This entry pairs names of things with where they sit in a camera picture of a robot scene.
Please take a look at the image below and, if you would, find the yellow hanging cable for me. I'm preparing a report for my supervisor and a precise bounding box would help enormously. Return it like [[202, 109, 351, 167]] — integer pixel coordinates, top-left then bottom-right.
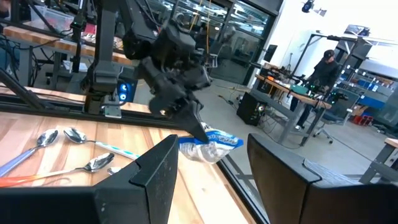
[[189, 0, 212, 63]]

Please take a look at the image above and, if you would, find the red crate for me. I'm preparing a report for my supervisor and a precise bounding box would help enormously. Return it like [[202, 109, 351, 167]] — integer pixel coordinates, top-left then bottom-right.
[[352, 114, 374, 126]]

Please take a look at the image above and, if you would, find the blue storage bin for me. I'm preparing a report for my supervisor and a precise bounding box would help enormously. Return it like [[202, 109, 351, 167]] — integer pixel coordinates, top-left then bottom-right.
[[357, 79, 388, 110]]

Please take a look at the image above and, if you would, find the clear plastic storage box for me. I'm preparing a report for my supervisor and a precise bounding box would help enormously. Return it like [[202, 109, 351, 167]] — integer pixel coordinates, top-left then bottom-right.
[[29, 4, 75, 32]]

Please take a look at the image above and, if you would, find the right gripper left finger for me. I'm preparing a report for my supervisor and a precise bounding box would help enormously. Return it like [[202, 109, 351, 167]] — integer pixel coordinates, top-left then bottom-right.
[[0, 134, 179, 224]]

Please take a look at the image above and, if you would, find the spoon with orange handle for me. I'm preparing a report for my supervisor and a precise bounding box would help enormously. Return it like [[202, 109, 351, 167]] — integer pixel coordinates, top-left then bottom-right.
[[0, 152, 116, 189]]

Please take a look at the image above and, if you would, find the black rig frame with posts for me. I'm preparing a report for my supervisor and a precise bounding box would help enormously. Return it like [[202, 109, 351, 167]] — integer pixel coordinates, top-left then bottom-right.
[[290, 30, 374, 82]]

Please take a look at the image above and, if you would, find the teal box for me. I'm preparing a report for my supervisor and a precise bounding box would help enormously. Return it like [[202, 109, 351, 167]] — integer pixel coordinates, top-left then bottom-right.
[[290, 84, 309, 96]]

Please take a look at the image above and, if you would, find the long wooden workbench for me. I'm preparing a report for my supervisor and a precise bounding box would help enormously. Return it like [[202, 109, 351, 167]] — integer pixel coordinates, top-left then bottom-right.
[[249, 73, 333, 147]]

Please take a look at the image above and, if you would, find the person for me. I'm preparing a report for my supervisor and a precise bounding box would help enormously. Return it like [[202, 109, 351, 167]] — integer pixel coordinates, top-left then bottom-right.
[[294, 49, 342, 131]]

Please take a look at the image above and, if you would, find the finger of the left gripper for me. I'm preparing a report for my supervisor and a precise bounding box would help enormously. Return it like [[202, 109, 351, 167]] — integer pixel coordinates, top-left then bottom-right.
[[175, 100, 210, 144]]

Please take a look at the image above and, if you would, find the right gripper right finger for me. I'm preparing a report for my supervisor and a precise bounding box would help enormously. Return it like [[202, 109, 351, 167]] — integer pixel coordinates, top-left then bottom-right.
[[247, 133, 398, 224]]

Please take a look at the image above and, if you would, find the black spotlight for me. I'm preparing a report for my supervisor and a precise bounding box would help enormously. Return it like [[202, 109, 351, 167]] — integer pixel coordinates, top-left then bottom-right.
[[300, 0, 315, 14]]

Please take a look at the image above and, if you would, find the black PC tower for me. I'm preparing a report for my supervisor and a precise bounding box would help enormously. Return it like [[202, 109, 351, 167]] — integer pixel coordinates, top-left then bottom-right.
[[235, 91, 267, 128]]

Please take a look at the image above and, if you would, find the PC tower with blue fans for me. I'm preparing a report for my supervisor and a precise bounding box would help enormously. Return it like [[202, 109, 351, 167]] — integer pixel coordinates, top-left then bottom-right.
[[116, 77, 138, 104]]

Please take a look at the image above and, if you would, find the dark computer monitor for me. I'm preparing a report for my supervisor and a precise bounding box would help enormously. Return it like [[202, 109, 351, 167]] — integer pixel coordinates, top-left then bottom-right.
[[263, 44, 279, 63]]

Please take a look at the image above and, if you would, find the spoon with purple handle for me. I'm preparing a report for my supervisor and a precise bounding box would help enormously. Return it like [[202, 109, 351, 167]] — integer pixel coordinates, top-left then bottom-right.
[[0, 128, 59, 179]]

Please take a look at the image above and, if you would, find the spoon with teal striped handle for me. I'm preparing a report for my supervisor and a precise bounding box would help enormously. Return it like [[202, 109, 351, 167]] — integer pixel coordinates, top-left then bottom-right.
[[63, 126, 140, 161]]

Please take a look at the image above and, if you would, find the blue office chair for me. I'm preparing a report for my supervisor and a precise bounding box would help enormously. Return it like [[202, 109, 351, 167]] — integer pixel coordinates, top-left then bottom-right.
[[312, 88, 360, 144]]

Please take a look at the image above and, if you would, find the blue and yellow snack bag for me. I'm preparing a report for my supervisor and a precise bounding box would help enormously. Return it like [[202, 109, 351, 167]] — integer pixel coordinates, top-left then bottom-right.
[[178, 122, 244, 165]]

